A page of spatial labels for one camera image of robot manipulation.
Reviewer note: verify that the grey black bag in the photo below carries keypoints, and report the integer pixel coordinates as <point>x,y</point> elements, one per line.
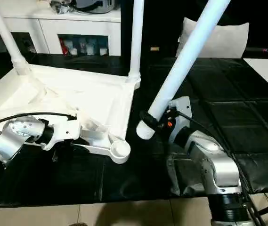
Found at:
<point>86,5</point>

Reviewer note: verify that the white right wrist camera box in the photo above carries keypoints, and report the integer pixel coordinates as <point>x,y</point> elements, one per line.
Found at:
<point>181,113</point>

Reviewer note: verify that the small yellow tag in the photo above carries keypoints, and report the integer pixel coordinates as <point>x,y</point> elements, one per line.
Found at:
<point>155,48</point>

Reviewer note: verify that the white plastic table leg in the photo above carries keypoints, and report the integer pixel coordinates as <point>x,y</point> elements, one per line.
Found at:
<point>185,56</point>
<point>6,37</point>
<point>136,37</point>

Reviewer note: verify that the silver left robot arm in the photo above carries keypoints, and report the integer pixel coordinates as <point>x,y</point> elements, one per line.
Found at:
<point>11,139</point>

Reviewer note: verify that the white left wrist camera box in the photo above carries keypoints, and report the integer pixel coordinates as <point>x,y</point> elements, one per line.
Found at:
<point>63,129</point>

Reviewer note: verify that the white cabinet with glass doors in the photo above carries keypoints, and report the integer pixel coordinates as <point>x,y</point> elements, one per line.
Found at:
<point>53,23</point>

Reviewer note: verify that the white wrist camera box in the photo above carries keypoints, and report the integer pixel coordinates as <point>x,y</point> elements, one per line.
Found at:
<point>181,113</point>
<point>63,129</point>

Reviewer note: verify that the white plastic table top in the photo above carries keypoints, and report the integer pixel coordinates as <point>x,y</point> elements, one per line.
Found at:
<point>77,99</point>

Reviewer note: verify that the black work mat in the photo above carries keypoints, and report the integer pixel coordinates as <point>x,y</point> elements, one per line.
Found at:
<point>237,122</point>

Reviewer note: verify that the grey pillow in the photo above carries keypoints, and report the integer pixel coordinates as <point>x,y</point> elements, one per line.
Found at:
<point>218,40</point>

